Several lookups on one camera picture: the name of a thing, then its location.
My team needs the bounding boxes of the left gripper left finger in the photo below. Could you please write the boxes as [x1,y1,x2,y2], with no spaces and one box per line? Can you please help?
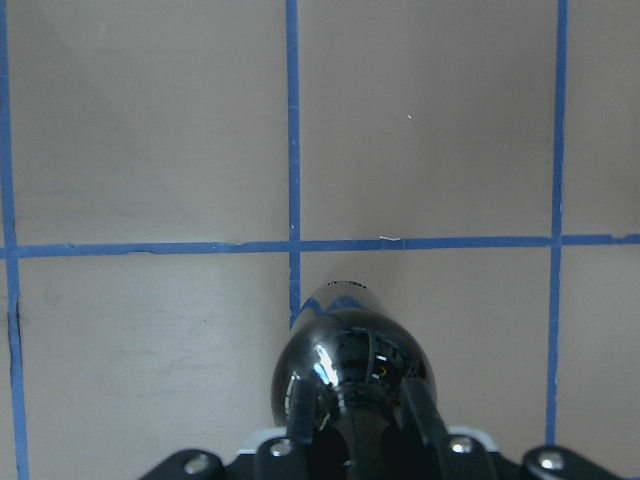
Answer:
[254,380,320,480]

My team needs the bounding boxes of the dark wine bottle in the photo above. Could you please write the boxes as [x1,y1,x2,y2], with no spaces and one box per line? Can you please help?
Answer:
[271,281,437,479]

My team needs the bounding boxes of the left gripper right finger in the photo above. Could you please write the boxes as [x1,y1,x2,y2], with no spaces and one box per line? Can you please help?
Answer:
[402,378,493,479]

